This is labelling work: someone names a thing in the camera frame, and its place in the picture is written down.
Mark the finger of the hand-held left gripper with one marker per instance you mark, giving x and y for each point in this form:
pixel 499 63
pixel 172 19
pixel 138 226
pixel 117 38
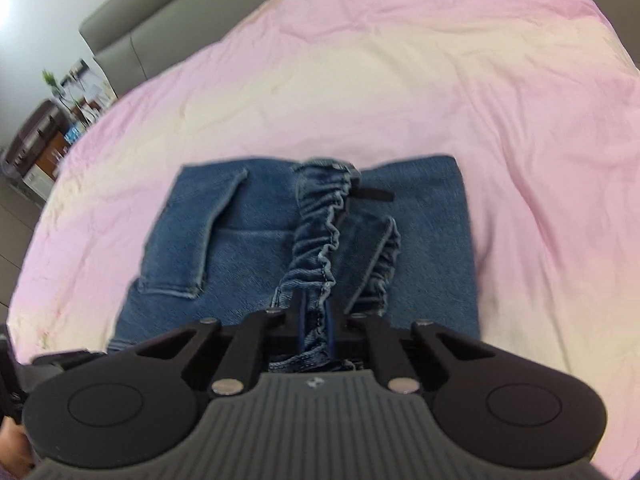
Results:
pixel 67 358

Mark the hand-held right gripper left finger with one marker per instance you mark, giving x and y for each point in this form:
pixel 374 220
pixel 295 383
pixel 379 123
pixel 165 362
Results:
pixel 287 327

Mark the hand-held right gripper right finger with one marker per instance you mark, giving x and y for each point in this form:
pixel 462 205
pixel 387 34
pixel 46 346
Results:
pixel 345 332

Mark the blue denim pants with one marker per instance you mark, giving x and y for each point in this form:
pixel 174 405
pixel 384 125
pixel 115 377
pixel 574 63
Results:
pixel 250 250

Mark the white small cabinet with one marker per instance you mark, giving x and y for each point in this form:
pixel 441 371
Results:
pixel 36 182

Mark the wooden nightstand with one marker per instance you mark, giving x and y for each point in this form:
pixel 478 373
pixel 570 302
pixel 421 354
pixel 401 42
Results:
pixel 57 152

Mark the cluttered wooden bedside table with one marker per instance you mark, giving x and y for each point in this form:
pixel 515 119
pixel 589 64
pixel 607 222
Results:
pixel 35 132

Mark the pink and cream blanket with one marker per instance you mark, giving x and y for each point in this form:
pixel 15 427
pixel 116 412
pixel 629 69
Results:
pixel 450 110

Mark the small green plant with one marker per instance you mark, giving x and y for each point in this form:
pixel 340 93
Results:
pixel 52 82

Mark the grey padded bed headboard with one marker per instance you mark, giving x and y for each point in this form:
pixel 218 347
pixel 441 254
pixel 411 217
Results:
pixel 165 15

